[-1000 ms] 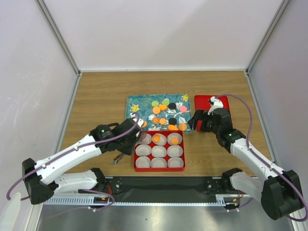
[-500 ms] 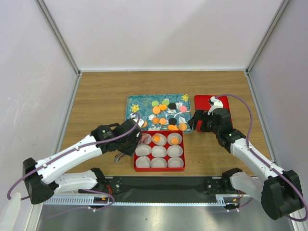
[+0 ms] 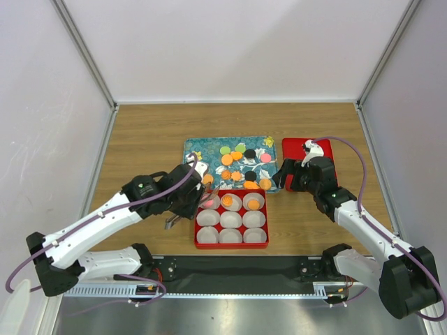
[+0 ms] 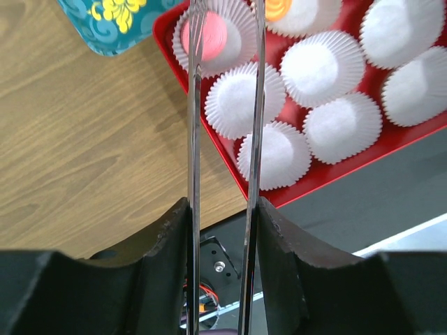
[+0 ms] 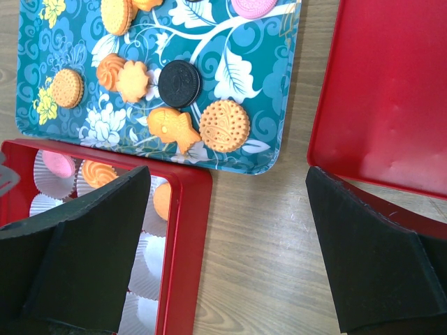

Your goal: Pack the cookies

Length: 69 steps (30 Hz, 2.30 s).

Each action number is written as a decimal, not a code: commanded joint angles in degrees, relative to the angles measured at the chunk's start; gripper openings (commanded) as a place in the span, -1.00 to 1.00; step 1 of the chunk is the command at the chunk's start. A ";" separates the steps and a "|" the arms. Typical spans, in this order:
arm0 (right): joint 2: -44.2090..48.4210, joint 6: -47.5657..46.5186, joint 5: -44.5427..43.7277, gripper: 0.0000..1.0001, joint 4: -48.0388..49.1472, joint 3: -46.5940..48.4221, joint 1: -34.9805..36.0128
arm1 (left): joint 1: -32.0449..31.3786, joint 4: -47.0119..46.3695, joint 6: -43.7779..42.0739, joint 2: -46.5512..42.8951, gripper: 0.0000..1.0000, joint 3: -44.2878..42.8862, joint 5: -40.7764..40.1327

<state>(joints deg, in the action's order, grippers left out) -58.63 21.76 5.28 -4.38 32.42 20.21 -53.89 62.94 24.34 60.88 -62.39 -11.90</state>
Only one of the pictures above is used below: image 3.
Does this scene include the black sandwich cookie lower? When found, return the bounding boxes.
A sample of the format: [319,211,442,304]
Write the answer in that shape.
[244,171,257,181]

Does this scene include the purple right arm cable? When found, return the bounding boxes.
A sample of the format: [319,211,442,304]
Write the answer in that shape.
[310,136,447,322]

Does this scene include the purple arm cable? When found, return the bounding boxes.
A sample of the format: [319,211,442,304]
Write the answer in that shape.
[310,136,447,322]
[5,152,200,293]

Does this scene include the large orange dotted cookie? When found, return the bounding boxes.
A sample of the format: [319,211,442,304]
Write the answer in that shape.
[259,178,272,191]

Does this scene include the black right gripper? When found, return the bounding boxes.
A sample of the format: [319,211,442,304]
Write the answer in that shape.
[271,158,320,196]

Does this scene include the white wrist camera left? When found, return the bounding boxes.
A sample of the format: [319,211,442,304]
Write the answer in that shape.
[185,153,210,180]

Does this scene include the orange swirl cookie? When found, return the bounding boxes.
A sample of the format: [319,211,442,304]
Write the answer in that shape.
[221,170,232,180]
[221,194,233,207]

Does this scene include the teal floral tray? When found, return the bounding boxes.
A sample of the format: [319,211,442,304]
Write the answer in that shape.
[184,135,279,193]

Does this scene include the orange flower cookie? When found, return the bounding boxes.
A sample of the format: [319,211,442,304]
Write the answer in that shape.
[231,171,242,181]

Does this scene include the black sandwich cookie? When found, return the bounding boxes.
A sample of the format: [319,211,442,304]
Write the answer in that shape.
[244,171,257,181]
[244,149,256,159]

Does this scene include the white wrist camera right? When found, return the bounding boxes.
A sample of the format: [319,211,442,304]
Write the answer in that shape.
[301,140,324,167]

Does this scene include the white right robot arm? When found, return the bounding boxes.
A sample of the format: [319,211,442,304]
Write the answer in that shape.
[272,156,446,319]

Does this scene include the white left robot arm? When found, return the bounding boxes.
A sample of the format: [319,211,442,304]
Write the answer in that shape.
[27,162,209,297]

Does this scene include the orange fish cookie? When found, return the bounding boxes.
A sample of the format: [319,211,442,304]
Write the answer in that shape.
[243,181,260,189]

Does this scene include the orange dotted sandwich cookie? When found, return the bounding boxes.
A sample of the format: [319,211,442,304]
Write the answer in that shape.
[202,174,214,185]

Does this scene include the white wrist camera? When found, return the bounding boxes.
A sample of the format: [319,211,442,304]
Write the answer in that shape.
[301,140,324,167]
[185,153,210,180]

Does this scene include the orange plain oval cookie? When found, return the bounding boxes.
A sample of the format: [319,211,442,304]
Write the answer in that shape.
[247,199,261,211]

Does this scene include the black sandwich cookie upper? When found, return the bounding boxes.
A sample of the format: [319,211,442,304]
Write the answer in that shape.
[244,149,256,159]

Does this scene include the white paper cup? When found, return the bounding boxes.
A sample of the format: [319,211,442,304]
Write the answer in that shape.
[196,226,219,244]
[219,228,243,244]
[221,193,242,211]
[196,209,221,227]
[242,193,265,211]
[242,211,266,228]
[220,211,242,229]
[199,193,221,210]
[243,228,268,244]

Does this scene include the red box lid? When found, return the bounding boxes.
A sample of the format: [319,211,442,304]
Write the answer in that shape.
[281,137,339,192]

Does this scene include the metal tongs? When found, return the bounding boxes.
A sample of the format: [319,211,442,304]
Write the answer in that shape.
[165,187,219,230]

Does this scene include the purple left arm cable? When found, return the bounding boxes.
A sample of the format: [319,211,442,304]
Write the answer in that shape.
[5,152,200,293]

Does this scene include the red cookie box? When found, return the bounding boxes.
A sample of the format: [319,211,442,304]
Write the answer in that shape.
[194,189,270,250]

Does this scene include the white slotted cable duct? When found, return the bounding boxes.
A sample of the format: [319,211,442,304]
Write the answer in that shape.
[64,282,344,299]

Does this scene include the green cookie right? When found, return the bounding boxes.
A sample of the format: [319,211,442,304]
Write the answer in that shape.
[235,143,246,154]

